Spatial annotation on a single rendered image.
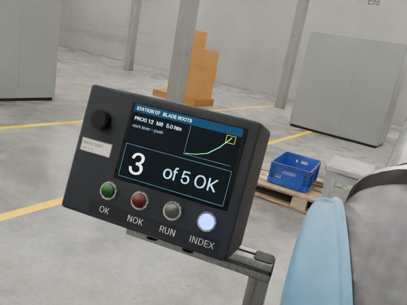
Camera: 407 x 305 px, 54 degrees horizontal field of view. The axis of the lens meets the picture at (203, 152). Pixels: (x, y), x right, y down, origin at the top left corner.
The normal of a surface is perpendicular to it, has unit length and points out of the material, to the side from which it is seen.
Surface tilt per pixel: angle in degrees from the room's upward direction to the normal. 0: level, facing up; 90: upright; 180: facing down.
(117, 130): 75
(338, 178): 95
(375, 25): 90
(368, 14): 90
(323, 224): 28
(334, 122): 90
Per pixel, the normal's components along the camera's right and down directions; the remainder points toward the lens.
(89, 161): -0.28, -0.06
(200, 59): -0.55, 0.13
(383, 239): -0.17, -0.83
